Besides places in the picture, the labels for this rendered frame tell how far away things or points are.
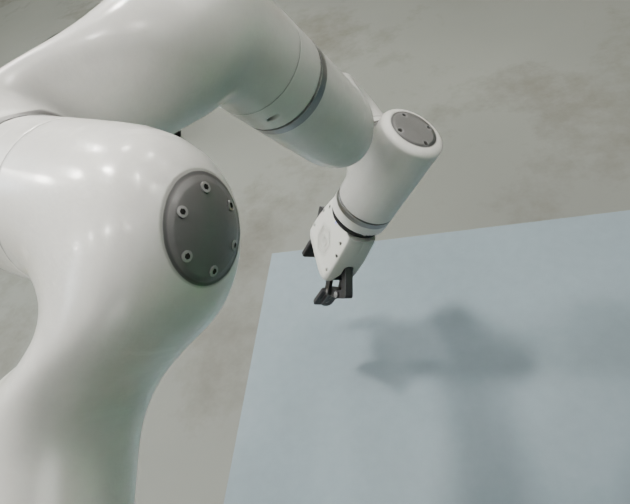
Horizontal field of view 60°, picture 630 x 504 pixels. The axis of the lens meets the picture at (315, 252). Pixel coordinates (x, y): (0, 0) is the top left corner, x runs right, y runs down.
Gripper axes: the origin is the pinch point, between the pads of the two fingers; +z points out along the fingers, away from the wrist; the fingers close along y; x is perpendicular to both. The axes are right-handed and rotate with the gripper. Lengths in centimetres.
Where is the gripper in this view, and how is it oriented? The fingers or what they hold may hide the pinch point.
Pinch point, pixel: (318, 275)
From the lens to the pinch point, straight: 88.1
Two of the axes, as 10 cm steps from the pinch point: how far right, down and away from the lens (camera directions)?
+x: 9.1, 0.5, 4.1
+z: -3.6, 5.8, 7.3
